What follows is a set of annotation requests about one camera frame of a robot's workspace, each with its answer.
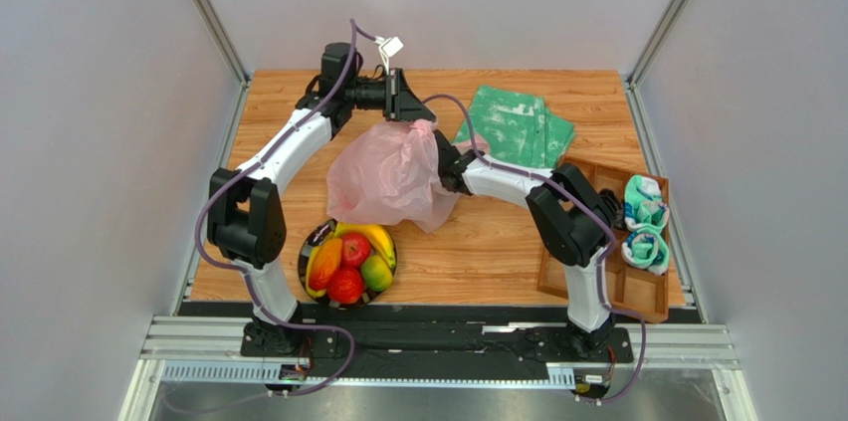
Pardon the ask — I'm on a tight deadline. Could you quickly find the green fruit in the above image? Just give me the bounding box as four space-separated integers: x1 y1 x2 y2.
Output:
359 255 394 292

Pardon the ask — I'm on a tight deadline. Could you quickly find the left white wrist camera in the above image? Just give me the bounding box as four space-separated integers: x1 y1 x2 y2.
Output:
374 36 404 72

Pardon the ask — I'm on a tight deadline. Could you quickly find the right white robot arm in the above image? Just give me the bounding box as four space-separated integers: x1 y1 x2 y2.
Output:
434 130 615 335

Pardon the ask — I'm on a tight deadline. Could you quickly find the teal white sock upper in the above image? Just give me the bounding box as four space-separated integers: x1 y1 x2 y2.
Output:
623 175 670 232

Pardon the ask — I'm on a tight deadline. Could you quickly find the wooden compartment tray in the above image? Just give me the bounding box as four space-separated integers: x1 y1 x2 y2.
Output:
536 155 672 323

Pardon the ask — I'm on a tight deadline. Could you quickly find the teal white sock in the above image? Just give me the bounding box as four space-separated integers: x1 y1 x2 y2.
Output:
621 228 671 276
623 175 670 232

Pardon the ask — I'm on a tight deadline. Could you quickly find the red apple fruit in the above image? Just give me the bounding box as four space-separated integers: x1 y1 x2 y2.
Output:
340 232 372 269

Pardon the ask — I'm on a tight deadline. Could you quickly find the red tomato fruit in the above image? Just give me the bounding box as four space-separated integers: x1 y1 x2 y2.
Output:
326 267 366 305

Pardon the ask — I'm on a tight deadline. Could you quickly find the yellow banana bunch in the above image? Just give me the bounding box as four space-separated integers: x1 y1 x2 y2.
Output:
334 222 397 271

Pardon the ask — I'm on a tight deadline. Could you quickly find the dark round plate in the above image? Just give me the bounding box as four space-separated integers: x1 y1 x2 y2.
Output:
298 219 397 309

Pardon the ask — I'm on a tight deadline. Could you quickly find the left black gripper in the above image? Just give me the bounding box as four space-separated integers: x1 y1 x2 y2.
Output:
344 69 436 123

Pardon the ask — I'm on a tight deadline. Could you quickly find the green white cloth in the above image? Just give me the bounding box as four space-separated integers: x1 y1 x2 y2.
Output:
469 86 576 168

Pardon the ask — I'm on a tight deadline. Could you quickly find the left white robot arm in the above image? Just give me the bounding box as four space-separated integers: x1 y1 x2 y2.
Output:
202 43 437 342

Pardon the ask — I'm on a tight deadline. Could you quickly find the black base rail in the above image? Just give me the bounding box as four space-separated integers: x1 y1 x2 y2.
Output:
240 304 639 381

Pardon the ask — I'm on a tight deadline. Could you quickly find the teal white sock lower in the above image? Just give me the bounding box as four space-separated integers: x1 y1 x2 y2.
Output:
621 228 671 276

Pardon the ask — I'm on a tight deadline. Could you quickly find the yellow mango fruit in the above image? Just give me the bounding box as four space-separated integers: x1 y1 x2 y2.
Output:
304 248 325 299

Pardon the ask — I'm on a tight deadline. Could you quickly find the pink plastic bag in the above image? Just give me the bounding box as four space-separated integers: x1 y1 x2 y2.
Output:
326 119 460 233

